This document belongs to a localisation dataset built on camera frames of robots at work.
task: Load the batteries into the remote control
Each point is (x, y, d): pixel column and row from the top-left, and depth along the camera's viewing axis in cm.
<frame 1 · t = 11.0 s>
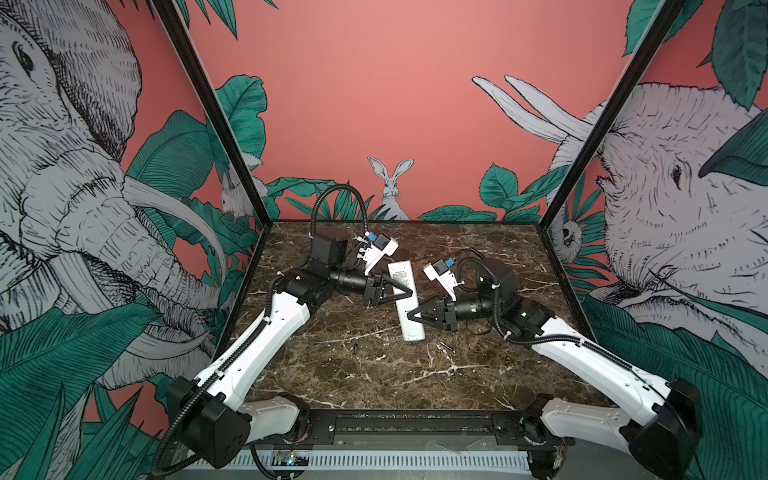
left hand: (407, 291, 62), fingers open
right hand: (411, 317, 62), fingers closed
black AAA battery: (355, 348, 90), on the table
black AAA battery 2: (447, 346, 90), on the table

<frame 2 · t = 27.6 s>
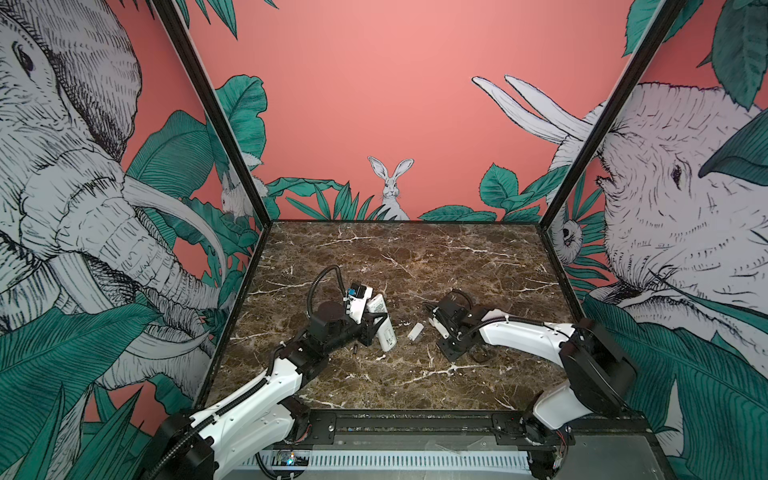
left hand: (385, 312, 77), fingers closed
right hand: (444, 346, 87), fingers open
white remote control: (386, 335, 82), point 10 cm above the table
white battery cover: (415, 331, 93), on the table
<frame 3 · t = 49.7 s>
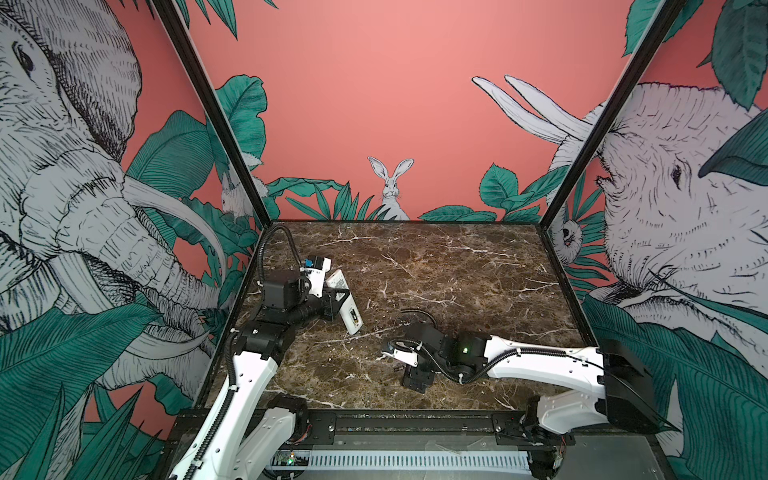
left hand: (345, 288, 72), fingers closed
right hand: (401, 359, 76), fingers open
white remote control: (348, 309, 75), point 21 cm above the table
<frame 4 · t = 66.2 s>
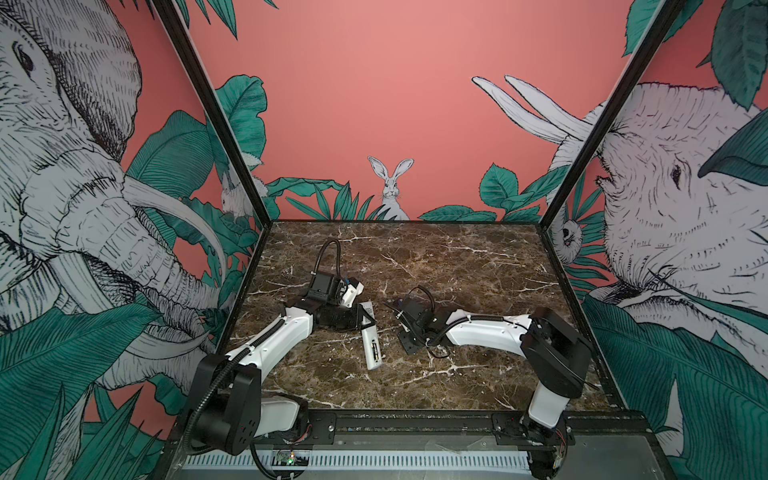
left hand: (372, 318, 82), fingers closed
right hand: (401, 337, 87), fingers open
white remote control: (371, 339, 83), point 9 cm above the table
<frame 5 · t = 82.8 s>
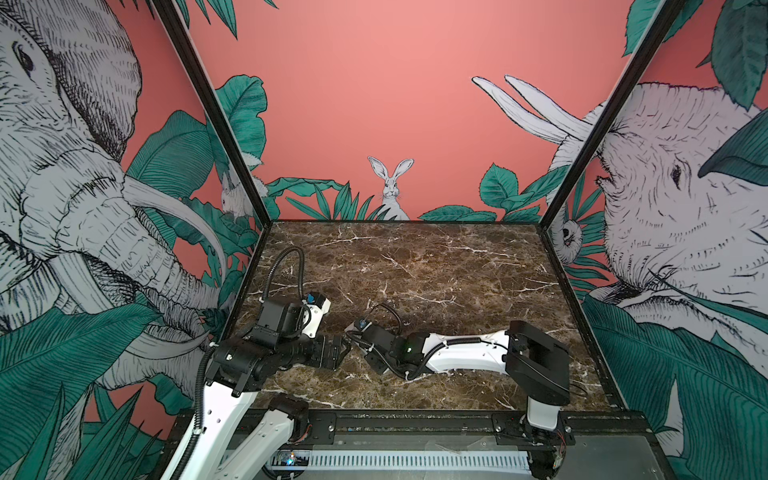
left hand: (333, 341, 67), fingers open
right hand: (366, 349, 83), fingers closed
